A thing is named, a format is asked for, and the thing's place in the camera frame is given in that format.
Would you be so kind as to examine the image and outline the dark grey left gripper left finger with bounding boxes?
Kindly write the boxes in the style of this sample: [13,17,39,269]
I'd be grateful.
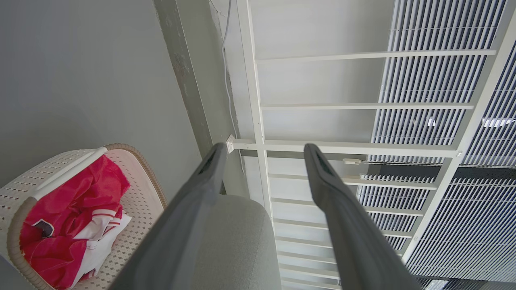
[109,143,229,290]

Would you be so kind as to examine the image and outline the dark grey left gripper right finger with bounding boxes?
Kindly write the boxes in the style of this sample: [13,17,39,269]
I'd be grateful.
[304,143,422,290]

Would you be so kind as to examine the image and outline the white perforated laundry basket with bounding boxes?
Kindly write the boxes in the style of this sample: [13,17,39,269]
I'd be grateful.
[0,143,168,290]

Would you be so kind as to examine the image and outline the grey fabric sofa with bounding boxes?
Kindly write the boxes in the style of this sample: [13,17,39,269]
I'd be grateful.
[191,195,283,290]

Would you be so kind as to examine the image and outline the white garment with red stripes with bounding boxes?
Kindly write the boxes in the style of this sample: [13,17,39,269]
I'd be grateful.
[72,207,133,283]

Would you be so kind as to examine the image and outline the grey slatted window blinds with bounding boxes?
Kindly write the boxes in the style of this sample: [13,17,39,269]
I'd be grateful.
[343,0,516,284]

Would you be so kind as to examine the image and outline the white wooden railing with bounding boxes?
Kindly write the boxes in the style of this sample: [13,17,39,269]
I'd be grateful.
[226,0,516,290]

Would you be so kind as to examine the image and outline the raised concrete floor ledge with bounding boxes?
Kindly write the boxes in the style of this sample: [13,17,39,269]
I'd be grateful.
[153,0,250,198]

